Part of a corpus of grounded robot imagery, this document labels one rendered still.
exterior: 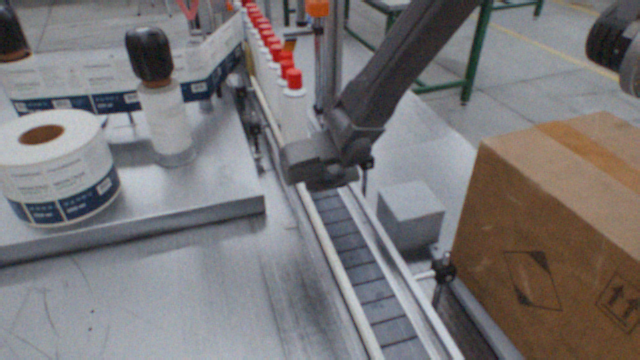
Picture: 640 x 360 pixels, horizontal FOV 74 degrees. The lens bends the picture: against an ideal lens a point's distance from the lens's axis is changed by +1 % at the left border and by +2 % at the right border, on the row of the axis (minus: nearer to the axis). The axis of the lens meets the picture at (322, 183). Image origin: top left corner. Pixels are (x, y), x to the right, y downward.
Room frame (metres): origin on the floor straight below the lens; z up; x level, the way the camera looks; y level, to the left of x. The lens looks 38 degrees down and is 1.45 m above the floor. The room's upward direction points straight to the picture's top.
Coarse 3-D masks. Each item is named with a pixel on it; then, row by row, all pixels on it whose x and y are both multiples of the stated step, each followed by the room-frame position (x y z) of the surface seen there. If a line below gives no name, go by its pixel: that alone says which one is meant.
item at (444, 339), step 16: (320, 128) 0.82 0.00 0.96; (352, 192) 0.60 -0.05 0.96; (368, 208) 0.55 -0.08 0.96; (384, 240) 0.47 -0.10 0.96; (400, 256) 0.44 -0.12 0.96; (400, 272) 0.41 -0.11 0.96; (416, 288) 0.38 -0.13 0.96; (432, 320) 0.33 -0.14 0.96; (448, 336) 0.31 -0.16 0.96; (448, 352) 0.29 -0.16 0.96
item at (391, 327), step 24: (336, 192) 0.69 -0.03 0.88; (336, 216) 0.62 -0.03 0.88; (336, 240) 0.55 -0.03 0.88; (360, 240) 0.55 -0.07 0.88; (360, 264) 0.50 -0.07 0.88; (360, 288) 0.44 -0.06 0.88; (384, 288) 0.44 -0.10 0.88; (384, 312) 0.40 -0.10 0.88; (360, 336) 0.36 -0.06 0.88; (384, 336) 0.36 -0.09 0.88; (408, 336) 0.36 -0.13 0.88
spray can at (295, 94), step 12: (288, 72) 0.84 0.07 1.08; (300, 72) 0.84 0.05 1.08; (288, 84) 0.84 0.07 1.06; (300, 84) 0.84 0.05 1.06; (288, 96) 0.83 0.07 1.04; (300, 96) 0.82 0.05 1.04; (288, 108) 0.83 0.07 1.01; (300, 108) 0.82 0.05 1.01; (288, 120) 0.83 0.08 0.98; (300, 120) 0.82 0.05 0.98; (288, 132) 0.83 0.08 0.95; (300, 132) 0.82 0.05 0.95
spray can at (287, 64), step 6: (282, 60) 0.91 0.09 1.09; (288, 60) 0.91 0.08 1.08; (282, 66) 0.88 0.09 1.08; (288, 66) 0.88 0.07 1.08; (294, 66) 0.89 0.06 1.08; (282, 72) 0.88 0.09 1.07; (282, 78) 0.89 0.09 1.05; (282, 84) 0.88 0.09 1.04; (282, 90) 0.88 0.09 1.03; (282, 96) 0.88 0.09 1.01; (282, 102) 0.88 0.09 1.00; (282, 108) 0.88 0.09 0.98; (282, 114) 0.88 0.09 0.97; (282, 120) 0.88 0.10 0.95; (282, 126) 0.88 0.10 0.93; (282, 132) 0.88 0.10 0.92
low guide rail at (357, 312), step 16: (256, 80) 1.18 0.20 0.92; (272, 128) 0.92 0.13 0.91; (304, 192) 0.65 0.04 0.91; (320, 224) 0.56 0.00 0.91; (320, 240) 0.54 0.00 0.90; (336, 256) 0.48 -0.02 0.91; (336, 272) 0.45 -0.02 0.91; (352, 288) 0.42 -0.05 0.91; (352, 304) 0.39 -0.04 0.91; (368, 336) 0.33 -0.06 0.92
